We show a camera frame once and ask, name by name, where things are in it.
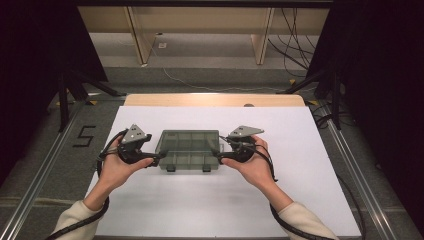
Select thin white floor cable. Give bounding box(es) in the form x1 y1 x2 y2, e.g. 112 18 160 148
141 31 318 94

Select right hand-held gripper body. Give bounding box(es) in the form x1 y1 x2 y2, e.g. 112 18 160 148
227 125 265 164

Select beige desk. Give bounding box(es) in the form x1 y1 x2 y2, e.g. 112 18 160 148
78 6 331 66

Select light wooden table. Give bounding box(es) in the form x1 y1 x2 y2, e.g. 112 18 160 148
124 93 306 108

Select aluminium floor rail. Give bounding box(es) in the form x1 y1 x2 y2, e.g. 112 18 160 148
321 103 399 240
0 99 86 240

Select black floor cables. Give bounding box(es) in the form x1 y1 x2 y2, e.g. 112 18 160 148
312 101 336 130

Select black curtain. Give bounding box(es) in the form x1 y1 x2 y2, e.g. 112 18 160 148
306 0 424 231
0 0 109 188

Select bunch of black cables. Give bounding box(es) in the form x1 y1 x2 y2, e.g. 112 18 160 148
267 7 317 78

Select black spiral gripper cable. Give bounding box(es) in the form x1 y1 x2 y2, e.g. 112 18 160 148
254 143 334 240
44 129 129 240

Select person's left hand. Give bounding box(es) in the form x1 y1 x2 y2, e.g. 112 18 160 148
99 137 155 192

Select person's right hand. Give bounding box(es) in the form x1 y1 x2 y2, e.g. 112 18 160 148
221 134 277 194

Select black metal stand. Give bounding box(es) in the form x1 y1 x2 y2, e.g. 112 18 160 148
276 68 344 131
56 66 128 133

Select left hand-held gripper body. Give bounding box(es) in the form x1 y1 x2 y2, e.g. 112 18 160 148
117 123 158 165

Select white table sheet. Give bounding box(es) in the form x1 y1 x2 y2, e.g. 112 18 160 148
77 105 363 238

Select smoky clear compartment box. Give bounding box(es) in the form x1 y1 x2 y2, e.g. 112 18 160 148
154 129 222 173

